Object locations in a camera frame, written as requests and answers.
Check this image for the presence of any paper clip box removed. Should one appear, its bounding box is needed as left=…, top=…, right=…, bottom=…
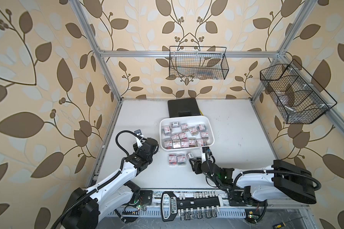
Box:
left=177, top=154, right=186, bottom=166
left=187, top=152, right=195, bottom=160
left=168, top=154, right=177, bottom=166

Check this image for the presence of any white plastic storage tray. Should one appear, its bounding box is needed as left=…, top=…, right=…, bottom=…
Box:
left=160, top=115, right=215, bottom=151

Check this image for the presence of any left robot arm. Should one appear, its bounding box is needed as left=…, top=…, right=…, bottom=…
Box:
left=51, top=130, right=159, bottom=229

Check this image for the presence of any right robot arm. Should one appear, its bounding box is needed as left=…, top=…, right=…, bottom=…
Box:
left=189, top=156, right=322, bottom=224

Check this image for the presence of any black socket set holder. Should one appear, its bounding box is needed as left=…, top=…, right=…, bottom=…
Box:
left=160, top=191, right=224, bottom=222

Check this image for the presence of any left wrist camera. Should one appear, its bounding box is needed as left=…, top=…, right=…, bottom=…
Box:
left=134, top=129, right=143, bottom=137

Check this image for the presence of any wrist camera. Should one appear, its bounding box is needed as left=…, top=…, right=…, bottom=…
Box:
left=134, top=129, right=143, bottom=137
left=202, top=147, right=216, bottom=163

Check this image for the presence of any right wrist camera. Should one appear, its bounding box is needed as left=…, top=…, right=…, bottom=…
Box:
left=202, top=147, right=216, bottom=163

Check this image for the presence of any yellow handled screwdriver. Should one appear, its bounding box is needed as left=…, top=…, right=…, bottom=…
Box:
left=272, top=217, right=303, bottom=229

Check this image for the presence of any black wire basket back wall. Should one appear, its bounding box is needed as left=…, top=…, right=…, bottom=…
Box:
left=169, top=45, right=229, bottom=80

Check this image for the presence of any black wire basket wall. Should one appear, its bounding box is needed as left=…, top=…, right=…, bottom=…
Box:
left=260, top=59, right=337, bottom=125
left=169, top=45, right=229, bottom=80

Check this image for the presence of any black wire basket right wall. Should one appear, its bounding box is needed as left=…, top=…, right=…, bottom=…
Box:
left=260, top=59, right=337, bottom=125

